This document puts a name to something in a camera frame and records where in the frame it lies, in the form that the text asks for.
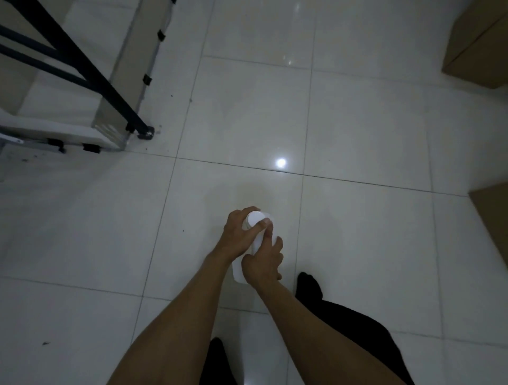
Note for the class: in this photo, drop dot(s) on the person's left forearm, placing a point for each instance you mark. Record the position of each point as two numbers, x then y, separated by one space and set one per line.
178 317

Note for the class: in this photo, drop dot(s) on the brown cardboard box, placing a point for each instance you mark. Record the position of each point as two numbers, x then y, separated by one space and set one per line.
492 222
478 43

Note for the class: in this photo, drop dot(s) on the grey panel enclosure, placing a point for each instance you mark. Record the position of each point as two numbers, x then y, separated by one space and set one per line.
131 67

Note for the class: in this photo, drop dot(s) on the person's right leg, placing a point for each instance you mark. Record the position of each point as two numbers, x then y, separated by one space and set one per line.
349 329

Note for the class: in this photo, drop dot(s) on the person's left hand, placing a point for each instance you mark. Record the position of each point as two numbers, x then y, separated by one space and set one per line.
232 238

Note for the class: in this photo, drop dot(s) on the white plastic bottle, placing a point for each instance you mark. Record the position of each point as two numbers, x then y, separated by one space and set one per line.
257 242

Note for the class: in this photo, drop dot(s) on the person's right hand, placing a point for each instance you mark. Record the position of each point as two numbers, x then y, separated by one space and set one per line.
262 265

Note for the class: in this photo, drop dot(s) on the white bottle cap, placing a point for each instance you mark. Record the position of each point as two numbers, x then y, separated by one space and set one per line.
254 220

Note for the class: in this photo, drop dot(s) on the person's leg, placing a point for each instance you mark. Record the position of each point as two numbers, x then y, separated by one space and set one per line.
349 329
217 363

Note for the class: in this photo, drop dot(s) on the person's right forearm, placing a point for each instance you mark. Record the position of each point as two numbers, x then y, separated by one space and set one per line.
317 337

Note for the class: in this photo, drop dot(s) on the person's left thumb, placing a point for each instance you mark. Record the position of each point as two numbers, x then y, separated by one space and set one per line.
258 227

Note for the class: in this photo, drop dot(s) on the person's left leg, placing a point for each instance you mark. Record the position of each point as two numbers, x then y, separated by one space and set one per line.
217 363

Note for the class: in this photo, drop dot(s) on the black binder clip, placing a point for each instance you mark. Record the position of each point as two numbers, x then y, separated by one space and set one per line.
91 148
147 79
161 35

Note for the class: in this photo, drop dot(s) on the black metal frame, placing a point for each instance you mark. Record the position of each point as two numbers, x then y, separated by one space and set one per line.
79 59

